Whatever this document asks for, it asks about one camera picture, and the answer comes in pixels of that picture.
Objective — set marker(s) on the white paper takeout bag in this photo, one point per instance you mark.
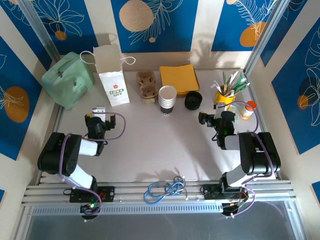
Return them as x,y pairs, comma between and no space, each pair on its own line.
113,82

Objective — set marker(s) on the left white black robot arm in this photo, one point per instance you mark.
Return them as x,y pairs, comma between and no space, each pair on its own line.
57,155

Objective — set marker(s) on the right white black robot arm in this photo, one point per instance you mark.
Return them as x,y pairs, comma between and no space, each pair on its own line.
257,155

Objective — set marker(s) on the clear glass container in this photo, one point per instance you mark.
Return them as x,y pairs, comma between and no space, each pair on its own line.
236,110

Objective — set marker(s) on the stack of black lids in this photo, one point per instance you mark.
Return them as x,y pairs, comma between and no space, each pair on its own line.
193,100

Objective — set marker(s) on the yellow holder cup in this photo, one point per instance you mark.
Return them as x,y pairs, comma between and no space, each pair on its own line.
221,100

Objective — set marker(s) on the orange lid pill bottle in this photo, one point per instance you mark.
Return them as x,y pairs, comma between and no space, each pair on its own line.
248,110

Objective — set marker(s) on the wooden stirrer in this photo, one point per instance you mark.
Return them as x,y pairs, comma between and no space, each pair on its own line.
227,90

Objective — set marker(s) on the stack of paper cups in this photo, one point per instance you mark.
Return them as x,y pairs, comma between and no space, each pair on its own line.
167,96

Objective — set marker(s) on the white paper straw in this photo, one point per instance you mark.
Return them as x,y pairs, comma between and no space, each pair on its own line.
233,80

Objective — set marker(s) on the thin green stirrer stick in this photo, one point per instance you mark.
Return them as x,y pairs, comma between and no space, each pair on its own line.
224,78

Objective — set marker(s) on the mint green zip case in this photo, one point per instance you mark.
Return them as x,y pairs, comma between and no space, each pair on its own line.
67,80

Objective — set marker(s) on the stack of yellow napkins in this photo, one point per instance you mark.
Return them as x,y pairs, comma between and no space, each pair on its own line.
178,77

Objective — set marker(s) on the stacked cardboard cup carriers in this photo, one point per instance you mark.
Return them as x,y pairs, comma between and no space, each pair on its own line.
147,87

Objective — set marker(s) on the black connector module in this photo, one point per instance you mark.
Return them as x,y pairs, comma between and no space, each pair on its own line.
88,207
230,208

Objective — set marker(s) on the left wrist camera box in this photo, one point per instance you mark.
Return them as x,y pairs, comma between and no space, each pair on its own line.
98,110

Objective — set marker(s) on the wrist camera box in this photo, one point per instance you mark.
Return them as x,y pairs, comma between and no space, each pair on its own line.
220,105
98,110

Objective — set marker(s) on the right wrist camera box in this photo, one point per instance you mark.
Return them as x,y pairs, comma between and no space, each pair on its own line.
220,105

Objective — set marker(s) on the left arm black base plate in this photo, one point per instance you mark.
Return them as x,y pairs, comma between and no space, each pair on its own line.
107,193

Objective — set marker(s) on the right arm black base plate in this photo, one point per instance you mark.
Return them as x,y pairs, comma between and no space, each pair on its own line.
211,191

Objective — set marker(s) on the aluminium front rail frame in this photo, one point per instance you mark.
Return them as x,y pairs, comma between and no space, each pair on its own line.
130,191

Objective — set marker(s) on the aluminium frame post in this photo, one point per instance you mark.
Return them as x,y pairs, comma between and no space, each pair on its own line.
265,35
40,30

